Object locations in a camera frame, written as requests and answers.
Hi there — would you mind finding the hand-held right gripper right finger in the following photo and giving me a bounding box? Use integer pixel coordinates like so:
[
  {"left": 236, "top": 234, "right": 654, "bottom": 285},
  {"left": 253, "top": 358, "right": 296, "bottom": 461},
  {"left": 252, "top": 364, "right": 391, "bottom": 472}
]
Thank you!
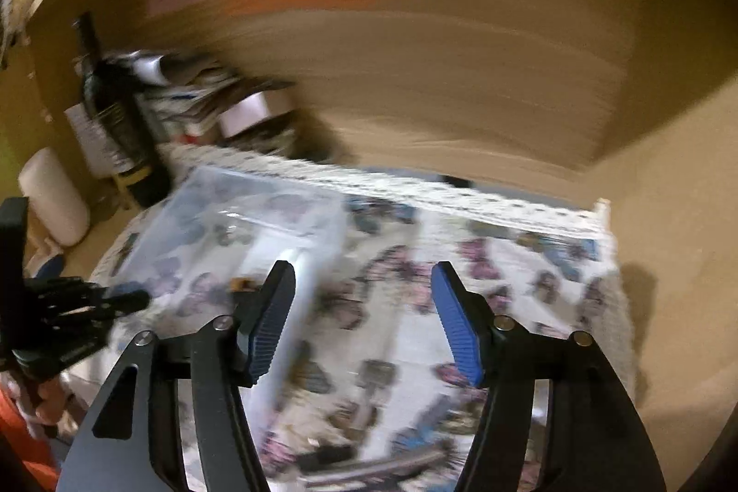
[{"left": 430, "top": 261, "right": 667, "bottom": 492}]

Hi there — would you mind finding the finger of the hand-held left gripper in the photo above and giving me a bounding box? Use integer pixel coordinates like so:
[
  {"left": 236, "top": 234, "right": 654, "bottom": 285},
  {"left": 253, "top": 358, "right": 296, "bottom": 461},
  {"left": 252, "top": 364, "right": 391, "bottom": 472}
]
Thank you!
[
  {"left": 35, "top": 304, "right": 119, "bottom": 351},
  {"left": 26, "top": 278, "right": 152, "bottom": 319}
]

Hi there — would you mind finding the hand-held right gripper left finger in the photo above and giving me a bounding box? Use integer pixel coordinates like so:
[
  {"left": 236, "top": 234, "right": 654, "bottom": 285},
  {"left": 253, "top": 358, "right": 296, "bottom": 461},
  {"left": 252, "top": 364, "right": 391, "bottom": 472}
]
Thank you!
[{"left": 54, "top": 260, "right": 297, "bottom": 492}]

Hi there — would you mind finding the clear plastic storage box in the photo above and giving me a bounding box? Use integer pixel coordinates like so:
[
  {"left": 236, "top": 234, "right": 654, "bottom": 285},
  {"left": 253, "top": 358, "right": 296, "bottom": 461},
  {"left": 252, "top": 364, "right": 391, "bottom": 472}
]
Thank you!
[{"left": 107, "top": 163, "right": 350, "bottom": 412}]

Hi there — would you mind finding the person's left forearm orange sleeve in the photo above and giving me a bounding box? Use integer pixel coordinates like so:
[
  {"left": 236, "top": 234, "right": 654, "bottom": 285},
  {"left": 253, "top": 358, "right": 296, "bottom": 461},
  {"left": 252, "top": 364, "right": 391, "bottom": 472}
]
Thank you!
[{"left": 0, "top": 391, "right": 61, "bottom": 492}]

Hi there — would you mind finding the person's left hand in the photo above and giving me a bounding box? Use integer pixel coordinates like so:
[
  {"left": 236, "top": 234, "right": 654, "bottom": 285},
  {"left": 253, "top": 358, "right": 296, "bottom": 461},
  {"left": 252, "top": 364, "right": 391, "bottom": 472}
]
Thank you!
[{"left": 17, "top": 373, "right": 78, "bottom": 441}]

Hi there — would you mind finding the butterfly printed lace cloth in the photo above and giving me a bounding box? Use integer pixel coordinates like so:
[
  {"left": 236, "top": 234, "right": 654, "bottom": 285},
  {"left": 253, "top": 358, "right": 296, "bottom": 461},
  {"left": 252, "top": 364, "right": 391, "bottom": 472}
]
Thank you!
[{"left": 86, "top": 143, "right": 638, "bottom": 492}]

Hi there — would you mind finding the white paper roll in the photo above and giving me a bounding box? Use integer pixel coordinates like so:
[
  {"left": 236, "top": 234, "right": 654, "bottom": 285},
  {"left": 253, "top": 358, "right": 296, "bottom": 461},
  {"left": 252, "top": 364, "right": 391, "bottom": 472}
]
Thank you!
[{"left": 17, "top": 146, "right": 92, "bottom": 247}]

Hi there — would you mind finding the grey metal rod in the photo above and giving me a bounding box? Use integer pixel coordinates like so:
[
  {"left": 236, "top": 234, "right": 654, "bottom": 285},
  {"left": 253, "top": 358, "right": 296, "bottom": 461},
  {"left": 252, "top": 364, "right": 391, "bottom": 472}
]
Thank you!
[{"left": 303, "top": 446, "right": 453, "bottom": 488}]

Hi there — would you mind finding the dark glass bottle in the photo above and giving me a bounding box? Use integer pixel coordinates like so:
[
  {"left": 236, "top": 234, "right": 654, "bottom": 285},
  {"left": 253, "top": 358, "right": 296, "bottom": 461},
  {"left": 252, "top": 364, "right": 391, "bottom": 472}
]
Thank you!
[{"left": 72, "top": 12, "right": 171, "bottom": 207}]

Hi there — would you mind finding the silver tape roll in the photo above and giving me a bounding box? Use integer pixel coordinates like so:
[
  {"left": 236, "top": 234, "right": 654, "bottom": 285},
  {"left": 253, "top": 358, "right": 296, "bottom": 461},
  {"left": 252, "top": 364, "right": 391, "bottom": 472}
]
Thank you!
[{"left": 218, "top": 89, "right": 296, "bottom": 138}]

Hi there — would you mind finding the pile of papers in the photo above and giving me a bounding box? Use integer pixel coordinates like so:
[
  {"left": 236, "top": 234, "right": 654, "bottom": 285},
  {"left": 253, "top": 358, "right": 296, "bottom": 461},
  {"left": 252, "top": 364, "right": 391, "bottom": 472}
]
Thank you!
[{"left": 104, "top": 48, "right": 301, "bottom": 147}]

